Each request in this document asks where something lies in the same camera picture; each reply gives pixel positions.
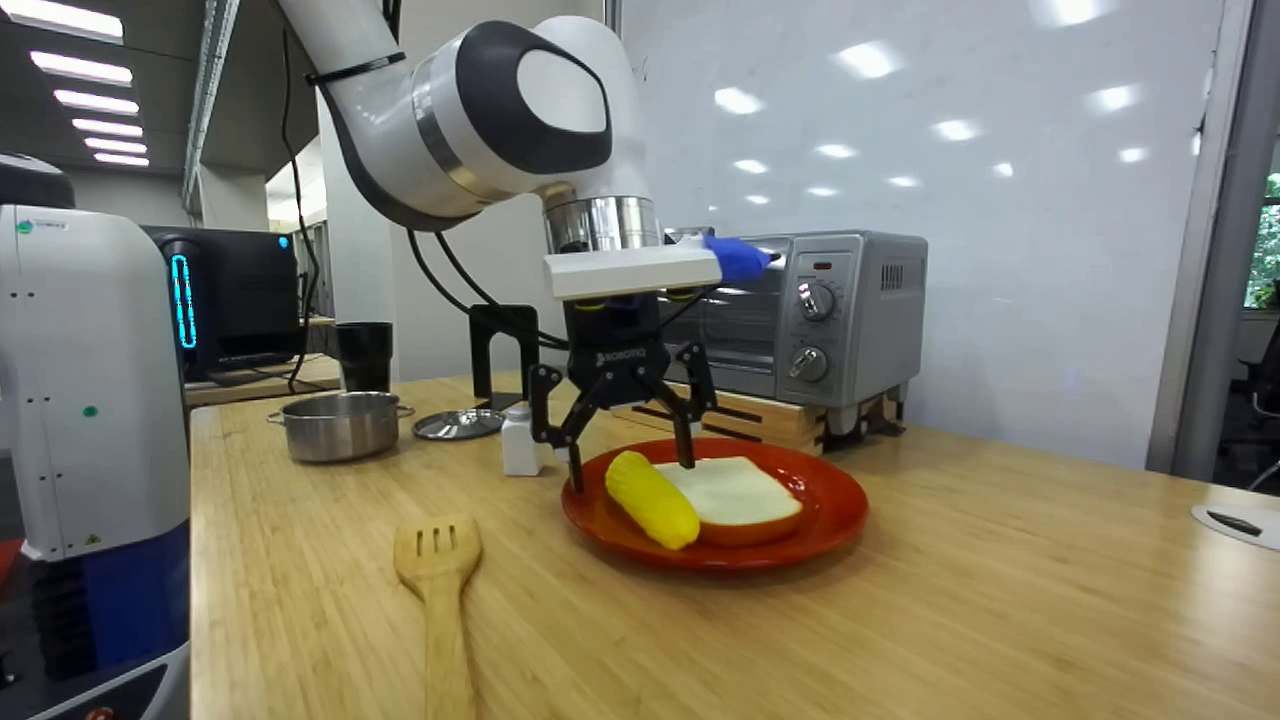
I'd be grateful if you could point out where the wooden spatula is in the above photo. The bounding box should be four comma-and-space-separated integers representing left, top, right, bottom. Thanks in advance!
393, 517, 487, 720

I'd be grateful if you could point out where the orange plate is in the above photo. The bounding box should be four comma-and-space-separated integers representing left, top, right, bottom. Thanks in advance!
562, 437, 872, 579

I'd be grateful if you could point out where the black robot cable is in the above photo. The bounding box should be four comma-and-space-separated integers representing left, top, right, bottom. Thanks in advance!
399, 226, 541, 341

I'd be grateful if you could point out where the table cable grommet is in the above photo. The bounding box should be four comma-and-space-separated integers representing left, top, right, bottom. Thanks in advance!
1190, 495, 1280, 551

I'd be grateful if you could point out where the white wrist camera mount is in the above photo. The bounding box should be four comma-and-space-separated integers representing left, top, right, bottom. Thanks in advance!
541, 242, 729, 303

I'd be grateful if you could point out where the whiteboard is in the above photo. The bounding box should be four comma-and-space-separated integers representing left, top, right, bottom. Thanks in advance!
613, 0, 1232, 473

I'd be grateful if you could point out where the yellow corn cob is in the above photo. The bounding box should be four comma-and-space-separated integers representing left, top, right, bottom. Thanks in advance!
602, 447, 705, 551

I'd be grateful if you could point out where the blue cable connector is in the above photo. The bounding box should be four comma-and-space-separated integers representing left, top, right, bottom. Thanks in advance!
699, 232, 776, 288

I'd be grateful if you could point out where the white and blue machine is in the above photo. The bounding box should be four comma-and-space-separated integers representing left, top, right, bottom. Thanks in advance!
0, 151, 197, 720

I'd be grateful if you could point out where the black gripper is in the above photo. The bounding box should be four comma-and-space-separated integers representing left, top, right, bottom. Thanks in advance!
523, 294, 720, 492

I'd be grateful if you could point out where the black cup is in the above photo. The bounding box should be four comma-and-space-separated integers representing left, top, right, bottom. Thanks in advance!
331, 320, 395, 397

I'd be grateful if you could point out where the white salt shaker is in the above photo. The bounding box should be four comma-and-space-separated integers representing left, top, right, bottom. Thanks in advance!
495, 401, 546, 482

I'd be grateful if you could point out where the silver toaster oven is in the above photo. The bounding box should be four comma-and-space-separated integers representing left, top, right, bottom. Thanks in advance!
664, 230, 934, 416

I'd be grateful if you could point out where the white bread slice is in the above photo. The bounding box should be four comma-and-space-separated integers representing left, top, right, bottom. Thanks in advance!
651, 458, 810, 547

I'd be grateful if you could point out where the silver pot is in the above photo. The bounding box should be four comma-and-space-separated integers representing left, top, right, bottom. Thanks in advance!
273, 390, 406, 467

